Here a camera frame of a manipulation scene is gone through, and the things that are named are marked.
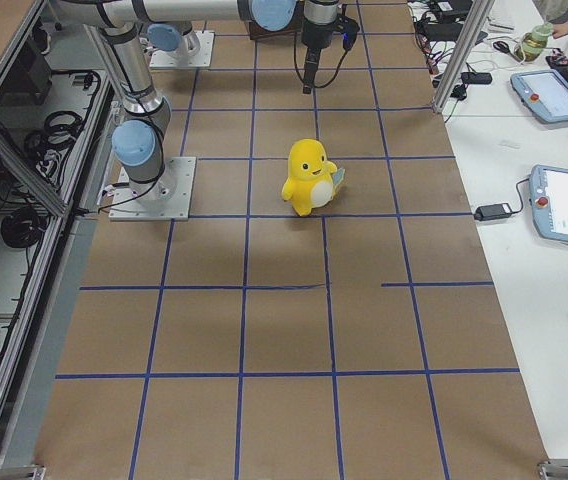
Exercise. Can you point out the black power adapter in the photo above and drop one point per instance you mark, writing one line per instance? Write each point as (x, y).
(492, 212)

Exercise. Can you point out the aluminium side rack frame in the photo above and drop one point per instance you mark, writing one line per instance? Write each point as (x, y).
(54, 101)

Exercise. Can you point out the yellow plush toy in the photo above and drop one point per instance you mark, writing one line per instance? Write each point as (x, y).
(313, 180)

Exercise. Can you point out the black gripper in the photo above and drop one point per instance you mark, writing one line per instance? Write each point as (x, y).
(313, 35)

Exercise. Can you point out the aluminium frame post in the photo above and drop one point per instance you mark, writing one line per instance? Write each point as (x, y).
(465, 43)

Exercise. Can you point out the far teach pendant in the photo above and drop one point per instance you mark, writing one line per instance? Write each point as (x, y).
(544, 93)

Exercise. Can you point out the green water bottle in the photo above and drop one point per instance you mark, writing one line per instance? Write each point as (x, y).
(534, 42)

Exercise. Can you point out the person's hand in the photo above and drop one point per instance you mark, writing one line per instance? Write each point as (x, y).
(560, 29)

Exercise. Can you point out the brown wooden box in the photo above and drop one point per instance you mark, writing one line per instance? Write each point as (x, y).
(257, 32)

